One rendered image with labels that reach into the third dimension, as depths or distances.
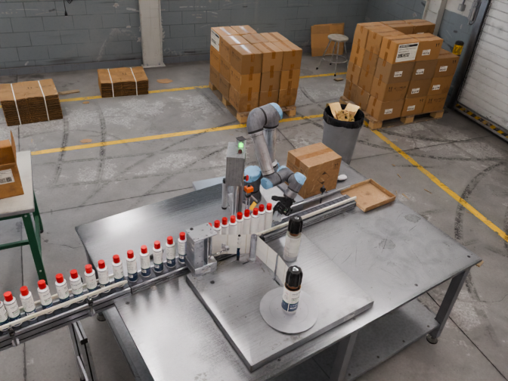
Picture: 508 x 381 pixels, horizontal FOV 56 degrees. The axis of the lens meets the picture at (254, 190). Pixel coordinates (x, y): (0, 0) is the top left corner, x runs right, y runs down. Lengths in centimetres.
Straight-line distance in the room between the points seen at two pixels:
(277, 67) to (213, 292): 396
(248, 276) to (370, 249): 85
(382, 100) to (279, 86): 131
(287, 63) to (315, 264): 372
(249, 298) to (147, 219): 96
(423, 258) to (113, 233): 194
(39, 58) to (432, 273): 628
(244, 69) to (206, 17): 228
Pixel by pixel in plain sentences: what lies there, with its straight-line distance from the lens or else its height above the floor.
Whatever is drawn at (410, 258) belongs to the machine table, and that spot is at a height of 83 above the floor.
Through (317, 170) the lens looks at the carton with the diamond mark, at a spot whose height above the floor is 107.
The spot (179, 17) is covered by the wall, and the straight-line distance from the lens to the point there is 787.
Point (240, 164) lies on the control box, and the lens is 258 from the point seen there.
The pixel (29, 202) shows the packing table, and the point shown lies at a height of 78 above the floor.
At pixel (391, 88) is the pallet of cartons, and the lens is 625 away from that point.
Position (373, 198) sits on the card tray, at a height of 83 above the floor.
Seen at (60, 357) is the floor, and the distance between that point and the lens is 358.
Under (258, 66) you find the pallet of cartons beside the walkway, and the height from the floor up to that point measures 73.
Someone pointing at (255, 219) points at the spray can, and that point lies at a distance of 286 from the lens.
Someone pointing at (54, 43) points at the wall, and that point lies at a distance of 771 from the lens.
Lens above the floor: 280
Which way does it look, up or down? 35 degrees down
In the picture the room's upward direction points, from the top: 5 degrees clockwise
